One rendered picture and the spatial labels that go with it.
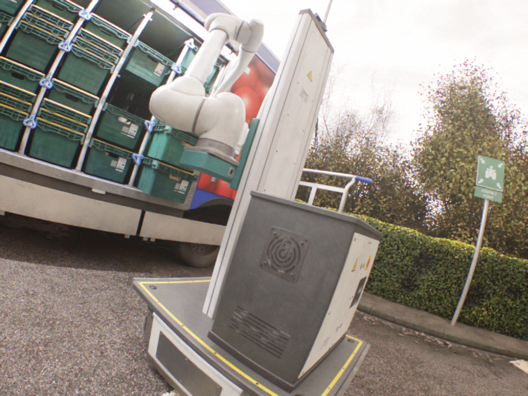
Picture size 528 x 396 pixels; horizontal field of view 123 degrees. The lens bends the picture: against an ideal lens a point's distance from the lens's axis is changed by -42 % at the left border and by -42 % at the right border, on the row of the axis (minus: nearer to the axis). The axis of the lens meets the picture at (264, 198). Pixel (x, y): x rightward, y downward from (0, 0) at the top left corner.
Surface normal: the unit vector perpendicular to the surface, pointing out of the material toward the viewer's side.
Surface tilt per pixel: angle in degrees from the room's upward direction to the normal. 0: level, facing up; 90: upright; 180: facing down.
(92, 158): 91
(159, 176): 96
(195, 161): 90
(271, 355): 90
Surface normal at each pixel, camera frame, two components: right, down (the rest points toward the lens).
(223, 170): 0.78, 0.22
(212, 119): 0.13, 0.06
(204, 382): -0.55, -0.21
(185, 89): 0.31, -0.29
